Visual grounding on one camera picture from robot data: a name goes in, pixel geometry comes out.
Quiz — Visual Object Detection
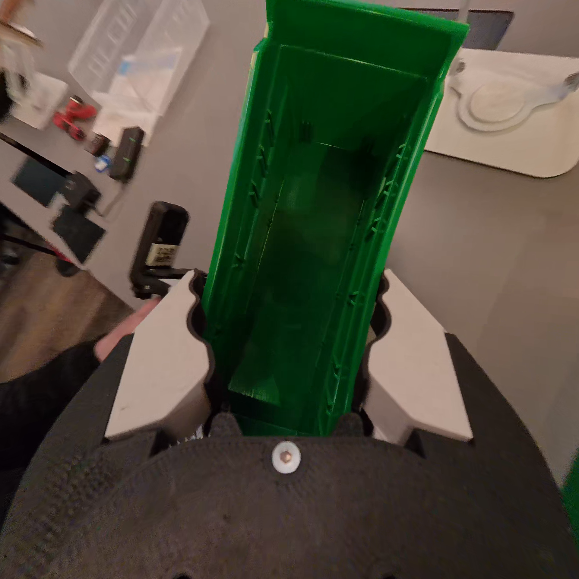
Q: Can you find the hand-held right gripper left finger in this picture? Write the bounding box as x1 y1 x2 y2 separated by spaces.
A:
104 269 215 442

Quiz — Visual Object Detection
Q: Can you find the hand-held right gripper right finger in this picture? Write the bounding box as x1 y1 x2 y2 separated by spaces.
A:
362 268 474 446

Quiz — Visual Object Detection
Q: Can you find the person's left hand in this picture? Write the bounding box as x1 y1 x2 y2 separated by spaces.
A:
94 296 161 362

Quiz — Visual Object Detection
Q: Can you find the black device with green lights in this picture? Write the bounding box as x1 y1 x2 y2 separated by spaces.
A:
109 127 145 182

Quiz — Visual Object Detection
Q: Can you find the dark square pad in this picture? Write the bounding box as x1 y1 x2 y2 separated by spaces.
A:
52 206 107 265
11 157 67 208

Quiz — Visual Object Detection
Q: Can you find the black power adapter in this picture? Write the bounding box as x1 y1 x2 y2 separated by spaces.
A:
62 171 102 214

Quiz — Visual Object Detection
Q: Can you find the small clear plastic box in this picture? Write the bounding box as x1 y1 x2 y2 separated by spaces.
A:
93 52 184 134

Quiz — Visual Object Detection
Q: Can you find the red hand tool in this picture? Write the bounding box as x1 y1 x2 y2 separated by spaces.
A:
53 95 98 141

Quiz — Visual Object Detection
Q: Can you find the white box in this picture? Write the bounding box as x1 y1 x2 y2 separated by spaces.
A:
14 72 68 130

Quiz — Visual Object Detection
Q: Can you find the large clear plastic box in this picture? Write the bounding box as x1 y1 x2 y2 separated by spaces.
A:
68 0 211 107

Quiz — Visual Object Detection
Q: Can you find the white table mat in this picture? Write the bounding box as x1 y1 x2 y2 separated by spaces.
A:
425 47 579 178

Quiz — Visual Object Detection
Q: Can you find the clear round plastic lid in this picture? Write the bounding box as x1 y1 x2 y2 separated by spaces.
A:
450 59 579 133

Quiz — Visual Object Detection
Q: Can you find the dark rectangular panel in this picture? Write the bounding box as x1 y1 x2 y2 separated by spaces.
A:
400 8 515 51

